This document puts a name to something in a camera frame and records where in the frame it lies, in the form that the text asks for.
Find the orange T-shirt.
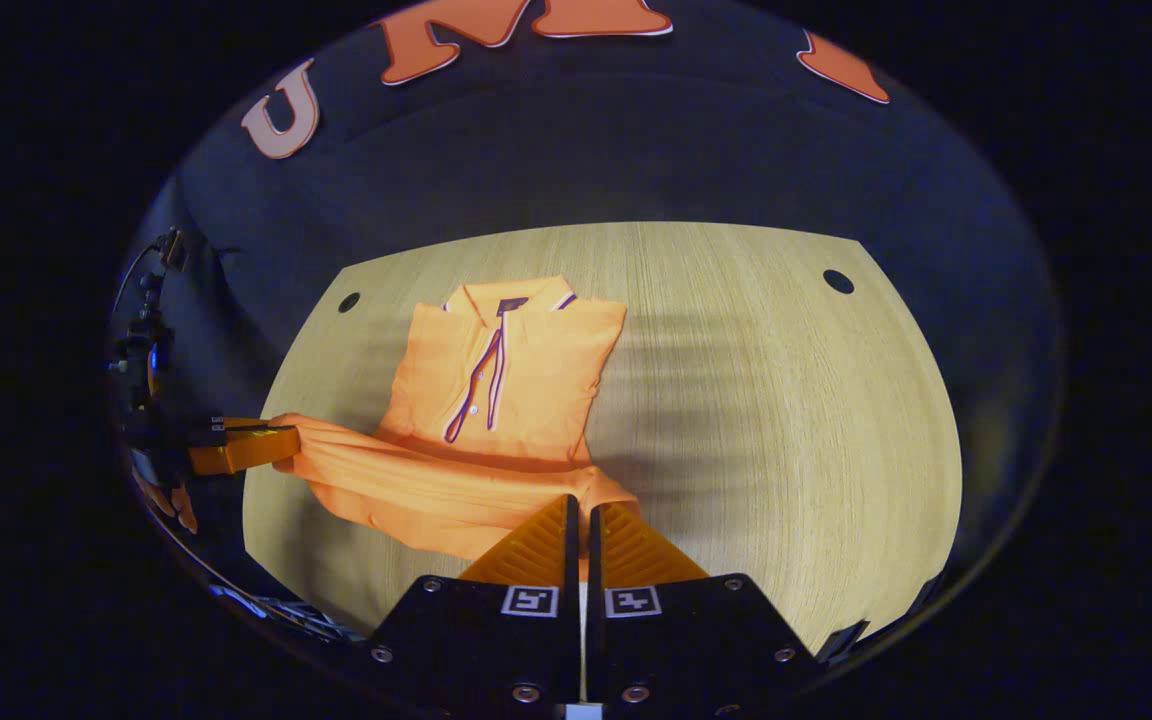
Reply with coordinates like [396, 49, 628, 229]
[271, 275, 642, 581]

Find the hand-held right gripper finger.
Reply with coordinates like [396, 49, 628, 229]
[364, 494, 583, 720]
[586, 500, 827, 720]

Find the black table bracket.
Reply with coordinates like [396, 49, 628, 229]
[816, 618, 873, 667]

